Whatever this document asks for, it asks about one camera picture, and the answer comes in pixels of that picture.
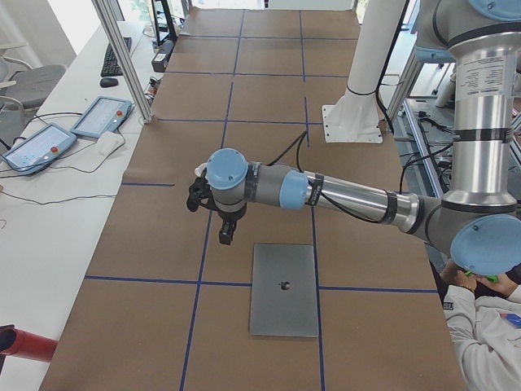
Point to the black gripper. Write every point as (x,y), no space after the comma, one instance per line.
(229,215)

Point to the white plastic cup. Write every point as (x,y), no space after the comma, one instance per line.
(200,169)

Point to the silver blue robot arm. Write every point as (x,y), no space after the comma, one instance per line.
(474,223)

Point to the white cloth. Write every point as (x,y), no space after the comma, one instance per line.
(108,143)

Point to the far blue teach pendant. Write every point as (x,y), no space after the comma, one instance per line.
(105,114)

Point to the blue teach pendant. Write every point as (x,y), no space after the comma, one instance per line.
(105,114)
(38,151)

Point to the black box on table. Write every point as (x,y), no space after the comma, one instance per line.
(161,59)

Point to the black computer mouse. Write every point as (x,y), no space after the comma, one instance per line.
(107,82)

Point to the black keyboard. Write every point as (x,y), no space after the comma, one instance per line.
(110,67)

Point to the near blue teach pendant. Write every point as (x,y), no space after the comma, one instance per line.
(38,151)

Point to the red tube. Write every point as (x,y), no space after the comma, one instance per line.
(22,344)

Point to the grey office chair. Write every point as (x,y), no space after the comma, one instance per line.
(32,86)

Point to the person in white shirt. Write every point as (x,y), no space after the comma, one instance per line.
(486,342)

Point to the green hand controller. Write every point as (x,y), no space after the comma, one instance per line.
(490,278)

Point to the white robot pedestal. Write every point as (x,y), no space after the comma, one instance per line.
(355,118)

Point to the aluminium frame post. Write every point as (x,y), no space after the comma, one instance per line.
(108,21)

